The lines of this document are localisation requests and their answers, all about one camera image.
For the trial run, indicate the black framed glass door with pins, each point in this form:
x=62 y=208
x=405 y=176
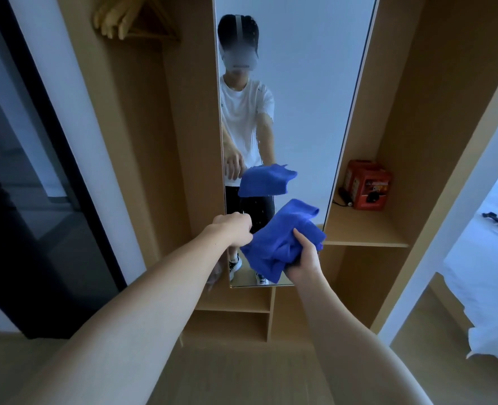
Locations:
x=29 y=206

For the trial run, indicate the tall mirror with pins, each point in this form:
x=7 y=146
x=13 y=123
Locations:
x=316 y=101

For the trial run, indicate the light wooden wardrobe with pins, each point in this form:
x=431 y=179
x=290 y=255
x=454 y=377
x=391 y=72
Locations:
x=434 y=101

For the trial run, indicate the person's left hand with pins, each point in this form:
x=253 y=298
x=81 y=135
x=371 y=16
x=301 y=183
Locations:
x=232 y=229

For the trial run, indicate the white bed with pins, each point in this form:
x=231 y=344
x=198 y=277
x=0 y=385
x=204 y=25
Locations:
x=485 y=282

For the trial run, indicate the person's left forearm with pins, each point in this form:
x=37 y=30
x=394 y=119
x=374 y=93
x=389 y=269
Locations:
x=126 y=329

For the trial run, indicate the person's right hand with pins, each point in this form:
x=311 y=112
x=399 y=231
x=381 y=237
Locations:
x=308 y=261

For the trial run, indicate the person's right forearm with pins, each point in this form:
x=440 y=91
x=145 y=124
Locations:
x=350 y=345

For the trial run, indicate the blue microfibre cloth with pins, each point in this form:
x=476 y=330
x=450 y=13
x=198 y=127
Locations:
x=274 y=244

